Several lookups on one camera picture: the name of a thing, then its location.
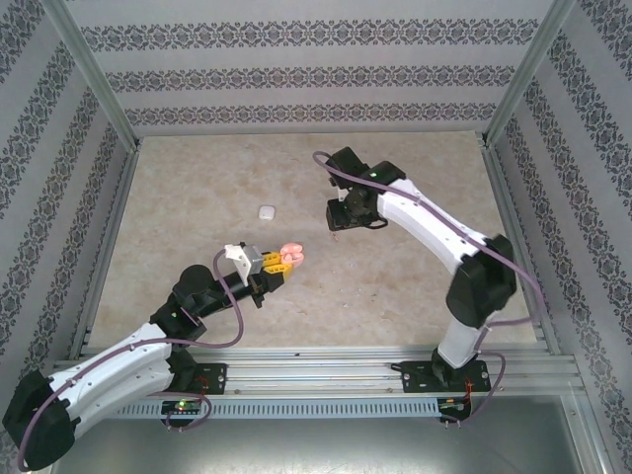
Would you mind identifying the pink earbud charging case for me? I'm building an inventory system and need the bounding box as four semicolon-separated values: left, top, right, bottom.
278;240;306;268

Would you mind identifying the circuit board with green light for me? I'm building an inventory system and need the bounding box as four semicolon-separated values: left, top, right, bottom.
162;400;203;415

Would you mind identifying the grey metal panel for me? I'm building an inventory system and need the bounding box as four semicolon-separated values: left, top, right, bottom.
14;394;618;474

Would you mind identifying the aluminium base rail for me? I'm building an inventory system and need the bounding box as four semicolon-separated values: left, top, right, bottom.
51;345;582;396

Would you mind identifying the aluminium side rail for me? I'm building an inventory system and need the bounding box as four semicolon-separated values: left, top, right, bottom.
68;145;144;359
481;142;562;356

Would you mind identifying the purple cable loop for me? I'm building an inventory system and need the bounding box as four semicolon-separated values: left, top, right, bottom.
165;382;214;434

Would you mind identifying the perforated grey cable duct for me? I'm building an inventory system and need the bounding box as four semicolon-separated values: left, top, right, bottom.
111;397;440;421

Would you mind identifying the aluminium frame post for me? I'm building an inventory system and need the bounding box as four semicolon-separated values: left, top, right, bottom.
479;0;578;149
39;0;143;152

